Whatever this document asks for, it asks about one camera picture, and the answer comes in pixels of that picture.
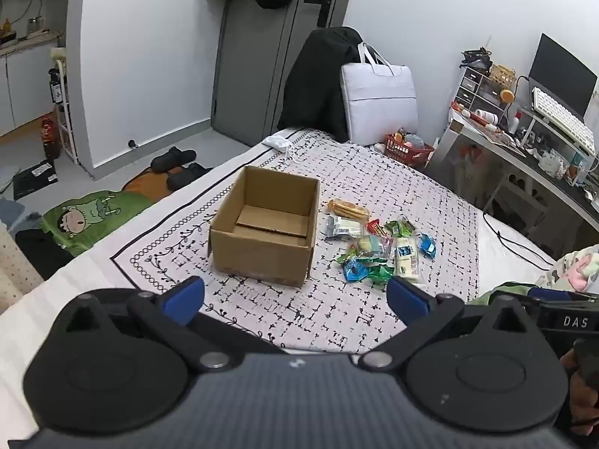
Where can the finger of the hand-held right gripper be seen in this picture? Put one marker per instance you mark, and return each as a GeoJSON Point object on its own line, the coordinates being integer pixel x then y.
{"type": "Point", "coordinates": [559, 295]}

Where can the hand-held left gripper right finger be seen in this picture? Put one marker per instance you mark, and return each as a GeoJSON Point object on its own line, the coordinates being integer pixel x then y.
{"type": "Point", "coordinates": [407, 297]}

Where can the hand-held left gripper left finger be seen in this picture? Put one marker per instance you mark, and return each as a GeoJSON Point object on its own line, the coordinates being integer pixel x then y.
{"type": "Point", "coordinates": [185, 297]}

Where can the pile of snack packets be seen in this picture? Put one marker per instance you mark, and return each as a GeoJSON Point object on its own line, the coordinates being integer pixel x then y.
{"type": "Point", "coordinates": [407, 252]}

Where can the cardboard box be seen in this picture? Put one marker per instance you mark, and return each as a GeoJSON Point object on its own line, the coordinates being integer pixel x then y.
{"type": "Point", "coordinates": [257, 252]}

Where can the person's right hand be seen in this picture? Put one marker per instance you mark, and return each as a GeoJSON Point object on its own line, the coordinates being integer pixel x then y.
{"type": "Point", "coordinates": [573, 365]}

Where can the pastel plush cloth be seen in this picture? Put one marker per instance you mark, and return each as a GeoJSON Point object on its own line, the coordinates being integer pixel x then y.
{"type": "Point", "coordinates": [573, 266]}

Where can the black slipper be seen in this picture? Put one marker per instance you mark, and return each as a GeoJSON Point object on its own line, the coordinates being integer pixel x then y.
{"type": "Point", "coordinates": [173, 156]}
{"type": "Point", "coordinates": [187, 175]}

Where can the printed black and white blanket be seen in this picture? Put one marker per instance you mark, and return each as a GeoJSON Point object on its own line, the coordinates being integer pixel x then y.
{"type": "Point", "coordinates": [365, 182]}

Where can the green cartoon floor rug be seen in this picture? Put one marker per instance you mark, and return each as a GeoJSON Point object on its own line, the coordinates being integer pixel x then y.
{"type": "Point", "coordinates": [93, 210]}

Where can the white desk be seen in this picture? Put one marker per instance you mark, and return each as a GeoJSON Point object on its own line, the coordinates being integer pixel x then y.
{"type": "Point", "coordinates": [533, 168]}

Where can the white bed sheet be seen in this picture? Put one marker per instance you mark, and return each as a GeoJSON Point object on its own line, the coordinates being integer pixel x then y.
{"type": "Point", "coordinates": [47, 299]}

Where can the red plastic basket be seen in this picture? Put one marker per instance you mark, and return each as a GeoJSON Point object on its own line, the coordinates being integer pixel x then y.
{"type": "Point", "coordinates": [412, 154]}

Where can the black cloth heap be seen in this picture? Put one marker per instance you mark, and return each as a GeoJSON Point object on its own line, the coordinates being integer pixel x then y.
{"type": "Point", "coordinates": [44, 252]}

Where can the cream dotted cloth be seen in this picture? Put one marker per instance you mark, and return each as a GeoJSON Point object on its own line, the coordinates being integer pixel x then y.
{"type": "Point", "coordinates": [14, 266]}

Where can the clear monitor riser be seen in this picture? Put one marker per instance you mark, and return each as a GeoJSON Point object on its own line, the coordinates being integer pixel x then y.
{"type": "Point", "coordinates": [529, 124]}

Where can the white keyboard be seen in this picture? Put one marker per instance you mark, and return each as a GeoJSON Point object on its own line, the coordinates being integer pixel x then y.
{"type": "Point", "coordinates": [561, 119]}

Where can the small white bottle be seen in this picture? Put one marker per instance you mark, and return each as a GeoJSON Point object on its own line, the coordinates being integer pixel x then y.
{"type": "Point", "coordinates": [514, 124]}

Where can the white face mask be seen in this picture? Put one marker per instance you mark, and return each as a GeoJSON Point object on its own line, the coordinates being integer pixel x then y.
{"type": "Point", "coordinates": [278, 142]}

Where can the black flat package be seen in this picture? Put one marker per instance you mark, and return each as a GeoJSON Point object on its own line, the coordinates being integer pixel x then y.
{"type": "Point", "coordinates": [35, 178]}

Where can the blue-grey cloth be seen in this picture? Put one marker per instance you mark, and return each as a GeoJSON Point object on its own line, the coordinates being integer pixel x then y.
{"type": "Point", "coordinates": [9, 210]}

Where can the white padded carry bag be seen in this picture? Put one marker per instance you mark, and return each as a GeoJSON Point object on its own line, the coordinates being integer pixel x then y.
{"type": "Point", "coordinates": [379, 98]}

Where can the orange round gadget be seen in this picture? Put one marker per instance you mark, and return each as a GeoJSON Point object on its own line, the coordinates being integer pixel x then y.
{"type": "Point", "coordinates": [507, 95]}

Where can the dark bottle with red cap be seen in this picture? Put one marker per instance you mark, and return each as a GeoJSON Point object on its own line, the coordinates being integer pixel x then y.
{"type": "Point", "coordinates": [50, 138]}

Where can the white narrow rack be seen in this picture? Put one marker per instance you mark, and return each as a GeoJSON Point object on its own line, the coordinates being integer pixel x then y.
{"type": "Point", "coordinates": [68, 121]}

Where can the desk drawer organizer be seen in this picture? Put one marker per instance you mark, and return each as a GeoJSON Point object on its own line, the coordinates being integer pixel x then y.
{"type": "Point", "coordinates": [477, 91]}

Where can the black monitor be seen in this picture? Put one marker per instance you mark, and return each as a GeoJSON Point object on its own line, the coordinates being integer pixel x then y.
{"type": "Point", "coordinates": [561, 75]}

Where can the small wicker basket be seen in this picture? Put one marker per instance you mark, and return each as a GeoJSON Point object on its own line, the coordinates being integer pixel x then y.
{"type": "Point", "coordinates": [501, 75]}

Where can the black jacket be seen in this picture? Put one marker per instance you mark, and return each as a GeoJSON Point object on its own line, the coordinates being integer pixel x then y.
{"type": "Point", "coordinates": [313, 79]}

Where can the grey door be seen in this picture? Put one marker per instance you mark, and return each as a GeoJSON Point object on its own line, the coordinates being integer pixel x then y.
{"type": "Point", "coordinates": [252, 65]}

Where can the dark bottle on rack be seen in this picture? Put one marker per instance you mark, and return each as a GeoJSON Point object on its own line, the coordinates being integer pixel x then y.
{"type": "Point", "coordinates": [56, 86]}

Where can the white cabinet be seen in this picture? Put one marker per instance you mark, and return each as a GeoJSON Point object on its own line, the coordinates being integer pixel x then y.
{"type": "Point", "coordinates": [23, 89]}

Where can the black wall door stopper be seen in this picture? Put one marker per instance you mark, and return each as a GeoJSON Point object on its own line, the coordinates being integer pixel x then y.
{"type": "Point", "coordinates": [133, 143]}

